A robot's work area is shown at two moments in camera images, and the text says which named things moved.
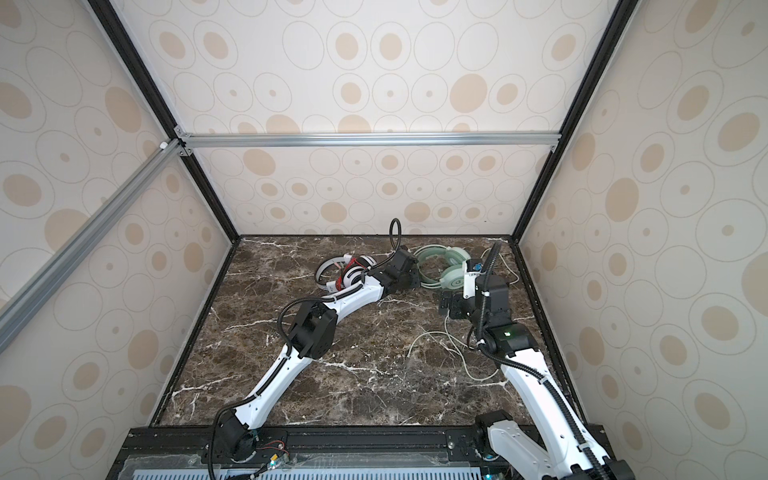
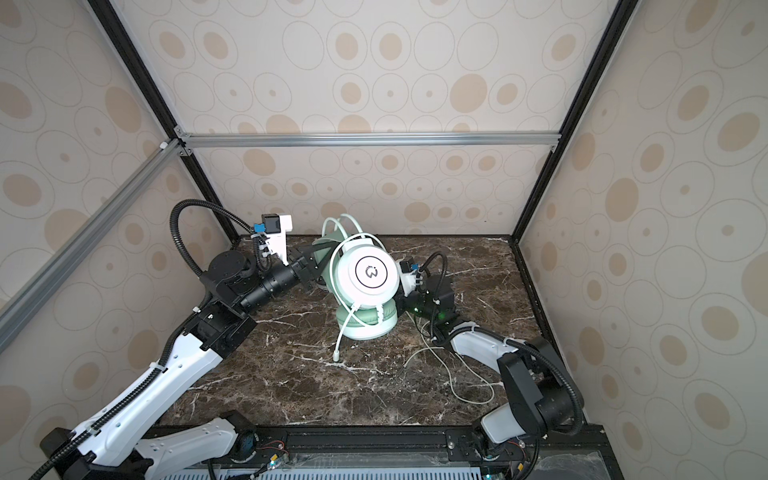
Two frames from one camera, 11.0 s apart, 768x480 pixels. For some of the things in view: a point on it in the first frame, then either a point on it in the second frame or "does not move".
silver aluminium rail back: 494,139 does not move
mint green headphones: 453,273 -> 362,274
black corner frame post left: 127,45 does not move
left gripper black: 415,279 -> 303,266
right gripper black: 458,302 -> 400,302
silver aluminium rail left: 18,310 does not move
